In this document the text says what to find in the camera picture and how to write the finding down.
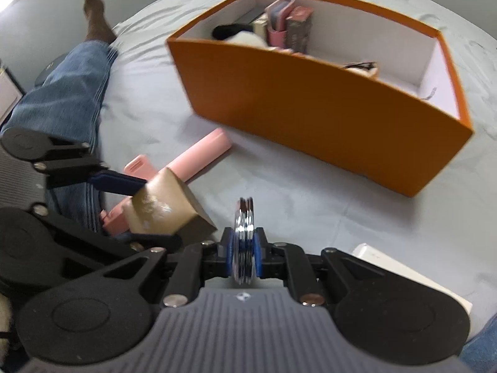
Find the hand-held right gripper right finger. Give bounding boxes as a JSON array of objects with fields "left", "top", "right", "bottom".
[{"left": 254, "top": 227, "right": 412, "bottom": 307}]

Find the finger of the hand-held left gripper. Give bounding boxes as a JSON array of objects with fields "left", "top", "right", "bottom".
[
  {"left": 33, "top": 202, "right": 185, "bottom": 280},
  {"left": 35, "top": 138, "right": 149, "bottom": 197}
]

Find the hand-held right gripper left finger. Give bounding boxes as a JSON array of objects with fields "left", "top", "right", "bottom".
[{"left": 58, "top": 227, "right": 237, "bottom": 307}]

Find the shiny silver round object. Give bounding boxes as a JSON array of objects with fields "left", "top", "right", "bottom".
[{"left": 232, "top": 196, "right": 257, "bottom": 285}]

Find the small brown box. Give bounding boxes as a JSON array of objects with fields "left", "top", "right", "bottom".
[{"left": 123, "top": 166, "right": 218, "bottom": 237}]

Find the orange cardboard box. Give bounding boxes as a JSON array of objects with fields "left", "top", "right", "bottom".
[{"left": 167, "top": 0, "right": 474, "bottom": 198}]

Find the panda plush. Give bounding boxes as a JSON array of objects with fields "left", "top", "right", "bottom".
[{"left": 213, "top": 24, "right": 272, "bottom": 49}]

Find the fox plush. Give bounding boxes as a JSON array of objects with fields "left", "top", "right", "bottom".
[{"left": 341, "top": 61, "right": 379, "bottom": 80}]

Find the picture-print card box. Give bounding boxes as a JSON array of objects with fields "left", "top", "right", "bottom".
[{"left": 285, "top": 6, "right": 313, "bottom": 54}]

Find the person's left forearm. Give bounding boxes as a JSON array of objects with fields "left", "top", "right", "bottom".
[{"left": 0, "top": 295, "right": 16, "bottom": 354}]

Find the pink plastic holder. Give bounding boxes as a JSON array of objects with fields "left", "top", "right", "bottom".
[{"left": 99, "top": 154, "right": 158, "bottom": 237}]

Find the pink tube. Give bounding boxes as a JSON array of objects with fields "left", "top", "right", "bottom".
[{"left": 157, "top": 127, "right": 234, "bottom": 183}]

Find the person's left leg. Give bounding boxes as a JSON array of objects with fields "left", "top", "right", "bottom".
[{"left": 0, "top": 39, "right": 119, "bottom": 234}]

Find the person's leg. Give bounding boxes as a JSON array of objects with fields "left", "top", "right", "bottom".
[
  {"left": 0, "top": 39, "right": 119, "bottom": 234},
  {"left": 460, "top": 324, "right": 497, "bottom": 373}
]

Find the grey round stool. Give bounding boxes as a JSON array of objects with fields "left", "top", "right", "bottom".
[{"left": 34, "top": 56, "right": 68, "bottom": 86}]

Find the white flat box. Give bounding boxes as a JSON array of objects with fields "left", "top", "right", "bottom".
[{"left": 351, "top": 243, "right": 473, "bottom": 317}]

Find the white framed box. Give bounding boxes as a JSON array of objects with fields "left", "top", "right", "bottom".
[{"left": 0, "top": 60, "right": 25, "bottom": 123}]

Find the brown sock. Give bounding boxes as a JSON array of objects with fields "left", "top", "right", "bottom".
[{"left": 83, "top": 0, "right": 117, "bottom": 43}]

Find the person's right leg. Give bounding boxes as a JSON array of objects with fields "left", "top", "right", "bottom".
[{"left": 460, "top": 324, "right": 497, "bottom": 373}]

